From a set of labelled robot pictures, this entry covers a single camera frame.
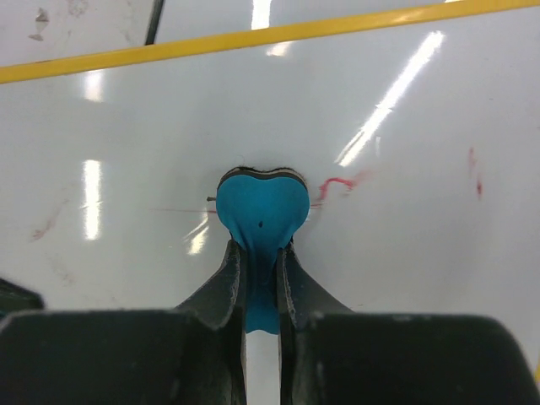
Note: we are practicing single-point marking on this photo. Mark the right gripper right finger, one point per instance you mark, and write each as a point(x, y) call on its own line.
point(333, 355)

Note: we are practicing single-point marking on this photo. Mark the blue heart-shaped eraser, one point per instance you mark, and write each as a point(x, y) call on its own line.
point(262, 209)

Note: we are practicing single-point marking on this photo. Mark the large black-framed whiteboard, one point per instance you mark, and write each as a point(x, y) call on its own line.
point(173, 20)

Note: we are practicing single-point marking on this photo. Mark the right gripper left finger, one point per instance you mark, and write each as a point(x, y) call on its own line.
point(191, 354)

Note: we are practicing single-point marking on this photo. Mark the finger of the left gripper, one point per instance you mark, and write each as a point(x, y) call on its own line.
point(15, 298)

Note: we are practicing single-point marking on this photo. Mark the small yellow-framed whiteboard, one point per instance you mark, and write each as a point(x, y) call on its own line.
point(416, 131)

